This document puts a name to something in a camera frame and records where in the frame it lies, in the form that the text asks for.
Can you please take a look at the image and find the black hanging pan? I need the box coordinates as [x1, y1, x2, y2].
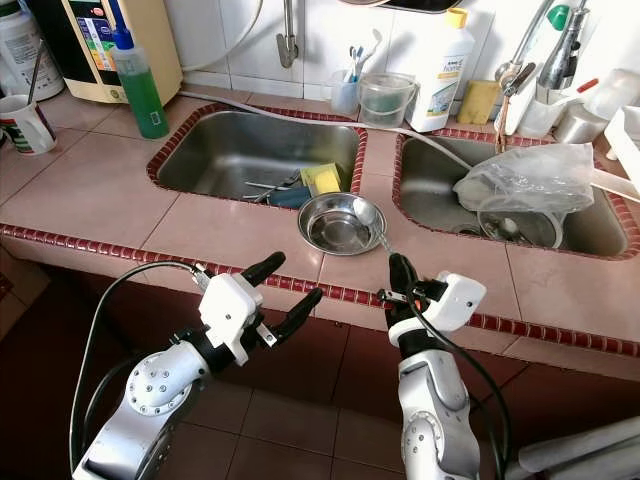
[338, 0, 461, 13]

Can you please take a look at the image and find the brown rubber band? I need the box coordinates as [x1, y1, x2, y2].
[495, 75, 516, 156]

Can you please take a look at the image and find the white tubular frame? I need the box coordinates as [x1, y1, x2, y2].
[505, 430, 640, 480]

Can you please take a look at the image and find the steel pot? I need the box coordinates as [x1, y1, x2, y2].
[475, 192, 566, 249]

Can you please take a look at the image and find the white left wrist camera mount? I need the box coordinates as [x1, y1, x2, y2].
[198, 272, 266, 366]

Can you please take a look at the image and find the beige water ionizer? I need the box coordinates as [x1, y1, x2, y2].
[25, 0, 183, 106]

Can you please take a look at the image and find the white printed mug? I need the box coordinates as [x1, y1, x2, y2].
[0, 95, 58, 156]

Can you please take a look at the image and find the clear plastic bucket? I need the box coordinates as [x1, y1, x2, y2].
[357, 72, 418, 128]

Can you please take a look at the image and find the white curved water tube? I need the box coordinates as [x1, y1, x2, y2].
[180, 0, 266, 76]

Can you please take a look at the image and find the blue handled toothbrush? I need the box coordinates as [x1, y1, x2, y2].
[348, 45, 366, 83]

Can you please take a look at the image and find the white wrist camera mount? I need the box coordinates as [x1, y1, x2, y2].
[198, 272, 266, 366]
[390, 270, 487, 351]

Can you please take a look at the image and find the large white plastic jar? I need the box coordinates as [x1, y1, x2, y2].
[0, 0, 66, 101]

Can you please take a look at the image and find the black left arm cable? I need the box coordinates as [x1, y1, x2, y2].
[68, 262, 211, 471]

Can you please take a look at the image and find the thin stirring spoon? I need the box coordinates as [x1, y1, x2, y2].
[28, 40, 51, 106]

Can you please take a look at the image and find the thick yellow sponge block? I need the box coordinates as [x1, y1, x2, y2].
[455, 80, 501, 126]

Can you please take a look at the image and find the green liquid soap bottle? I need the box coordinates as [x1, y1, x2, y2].
[110, 28, 171, 141]

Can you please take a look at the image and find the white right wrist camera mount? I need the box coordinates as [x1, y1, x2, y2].
[390, 270, 487, 351]

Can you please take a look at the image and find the clear plastic bag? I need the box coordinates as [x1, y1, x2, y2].
[453, 143, 596, 216]

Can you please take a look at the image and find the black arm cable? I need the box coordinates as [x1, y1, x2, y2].
[425, 300, 511, 480]
[68, 262, 211, 471]

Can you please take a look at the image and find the small steel cup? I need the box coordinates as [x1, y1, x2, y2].
[552, 100, 606, 147]

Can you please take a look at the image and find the chrome kitchen faucet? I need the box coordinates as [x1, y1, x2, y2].
[493, 0, 589, 96]

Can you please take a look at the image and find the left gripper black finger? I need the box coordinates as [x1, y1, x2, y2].
[276, 288, 324, 343]
[240, 252, 286, 285]

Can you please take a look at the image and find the white utensil cup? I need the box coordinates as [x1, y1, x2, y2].
[515, 95, 561, 139]

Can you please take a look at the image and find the clear toothbrush cup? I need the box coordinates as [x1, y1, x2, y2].
[328, 70, 363, 116]

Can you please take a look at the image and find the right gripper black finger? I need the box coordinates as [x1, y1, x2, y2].
[388, 252, 421, 306]

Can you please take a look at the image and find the clear spray bottle red trigger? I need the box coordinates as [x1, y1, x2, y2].
[575, 68, 640, 121]

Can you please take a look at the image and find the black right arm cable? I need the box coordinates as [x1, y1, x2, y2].
[425, 300, 511, 480]

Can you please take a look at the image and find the steel wall tap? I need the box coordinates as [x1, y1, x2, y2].
[277, 0, 301, 69]

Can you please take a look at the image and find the shallow stainless steel bowl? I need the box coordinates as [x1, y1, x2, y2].
[297, 192, 388, 257]

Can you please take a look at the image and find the white dish rack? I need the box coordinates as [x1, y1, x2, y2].
[603, 133, 640, 201]

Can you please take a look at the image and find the yellow green scouring sponge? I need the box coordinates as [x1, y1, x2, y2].
[298, 163, 344, 198]

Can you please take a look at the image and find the white dish soap bottle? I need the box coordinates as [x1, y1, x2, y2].
[407, 8, 476, 134]

